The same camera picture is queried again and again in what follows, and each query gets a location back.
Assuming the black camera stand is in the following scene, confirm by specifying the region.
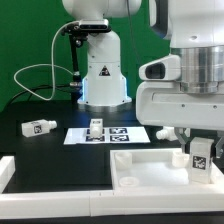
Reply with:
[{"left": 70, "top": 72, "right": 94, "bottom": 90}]
[{"left": 69, "top": 35, "right": 82, "bottom": 103}]

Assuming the black camera on stand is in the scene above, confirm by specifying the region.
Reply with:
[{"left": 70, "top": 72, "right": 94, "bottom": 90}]
[{"left": 62, "top": 19, "right": 111, "bottom": 35}]

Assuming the white square tabletop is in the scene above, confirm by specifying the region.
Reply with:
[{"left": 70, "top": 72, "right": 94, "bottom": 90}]
[{"left": 109, "top": 147, "right": 224, "bottom": 192}]

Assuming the white U-shaped obstacle fence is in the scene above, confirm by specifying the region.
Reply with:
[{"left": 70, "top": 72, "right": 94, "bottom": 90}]
[{"left": 0, "top": 152, "right": 224, "bottom": 220}]

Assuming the white marker sheet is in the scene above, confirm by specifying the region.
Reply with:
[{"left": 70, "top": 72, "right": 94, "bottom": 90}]
[{"left": 64, "top": 126, "right": 150, "bottom": 145}]

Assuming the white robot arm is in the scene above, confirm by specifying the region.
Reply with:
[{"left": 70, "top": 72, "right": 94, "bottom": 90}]
[{"left": 62, "top": 0, "right": 224, "bottom": 131}]

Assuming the white camera cable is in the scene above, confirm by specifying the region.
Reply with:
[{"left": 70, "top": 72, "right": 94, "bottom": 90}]
[{"left": 13, "top": 20, "right": 81, "bottom": 101}]

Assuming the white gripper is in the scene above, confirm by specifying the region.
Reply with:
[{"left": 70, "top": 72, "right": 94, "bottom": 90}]
[{"left": 136, "top": 55, "right": 224, "bottom": 158}]

